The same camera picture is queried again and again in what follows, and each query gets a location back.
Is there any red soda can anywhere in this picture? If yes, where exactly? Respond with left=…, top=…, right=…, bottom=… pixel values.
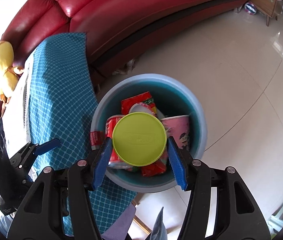
left=105, top=114, right=132, bottom=169

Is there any yellow chick plush toy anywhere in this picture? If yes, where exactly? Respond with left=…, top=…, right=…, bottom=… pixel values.
left=0, top=41, right=24, bottom=104

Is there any pink paper cup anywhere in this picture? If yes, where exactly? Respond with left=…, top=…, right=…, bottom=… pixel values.
left=161, top=115, right=189, bottom=150

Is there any small striped ball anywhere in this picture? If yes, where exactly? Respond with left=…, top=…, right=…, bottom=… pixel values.
left=244, top=2, right=257, bottom=15

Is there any red yellow snack bag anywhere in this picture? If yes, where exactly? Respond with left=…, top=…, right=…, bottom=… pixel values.
left=121, top=92, right=168, bottom=177

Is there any red leather sofa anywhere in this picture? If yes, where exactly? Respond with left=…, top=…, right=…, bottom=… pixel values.
left=0, top=0, right=256, bottom=116

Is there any blue grey trash bucket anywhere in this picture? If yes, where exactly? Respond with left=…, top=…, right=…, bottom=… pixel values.
left=91, top=74, right=207, bottom=193

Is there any lime green plastic lid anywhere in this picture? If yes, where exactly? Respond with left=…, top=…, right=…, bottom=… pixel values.
left=112, top=112, right=167, bottom=167

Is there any patterned blue beige tablecloth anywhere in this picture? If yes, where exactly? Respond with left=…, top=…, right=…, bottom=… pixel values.
left=8, top=33, right=136, bottom=239

